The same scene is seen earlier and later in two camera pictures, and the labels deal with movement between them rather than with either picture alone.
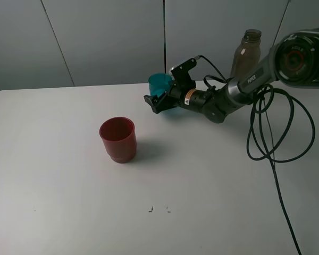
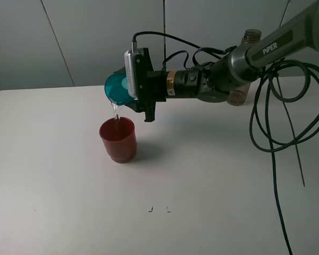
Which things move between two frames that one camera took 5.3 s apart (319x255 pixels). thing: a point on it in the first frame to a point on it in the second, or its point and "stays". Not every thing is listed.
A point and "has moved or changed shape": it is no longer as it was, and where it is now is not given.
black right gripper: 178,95 to 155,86
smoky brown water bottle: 247,53 stays
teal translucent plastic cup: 159,83 has moved or changed shape
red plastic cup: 118,134 stays
